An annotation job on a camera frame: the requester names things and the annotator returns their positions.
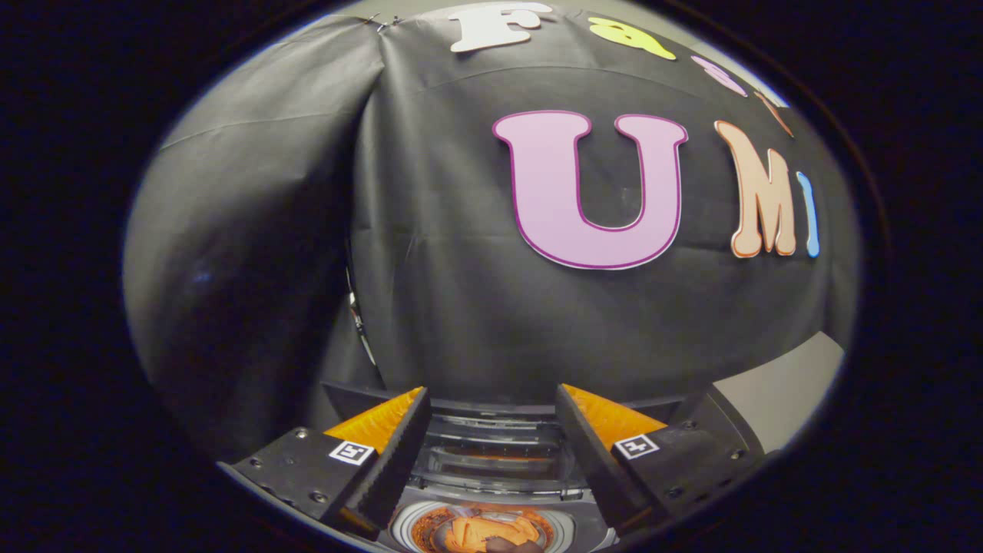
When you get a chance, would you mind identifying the metal backdrop stand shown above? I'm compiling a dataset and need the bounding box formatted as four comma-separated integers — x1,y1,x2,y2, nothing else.
344,244,379,368

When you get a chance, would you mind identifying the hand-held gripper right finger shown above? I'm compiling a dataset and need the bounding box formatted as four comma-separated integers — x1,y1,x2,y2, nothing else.
554,383,769,535

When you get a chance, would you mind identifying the beige cabinet with dark frame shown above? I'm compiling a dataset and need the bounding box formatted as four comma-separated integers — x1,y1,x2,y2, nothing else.
687,330,846,462

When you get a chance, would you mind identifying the black backdrop cloth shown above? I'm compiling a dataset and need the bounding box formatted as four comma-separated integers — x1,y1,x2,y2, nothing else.
123,0,861,462

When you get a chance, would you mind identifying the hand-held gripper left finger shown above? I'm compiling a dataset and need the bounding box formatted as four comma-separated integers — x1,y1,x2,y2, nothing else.
219,386,432,538

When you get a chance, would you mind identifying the orange polo shirt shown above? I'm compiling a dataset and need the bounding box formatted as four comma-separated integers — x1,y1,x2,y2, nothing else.
444,516,542,553

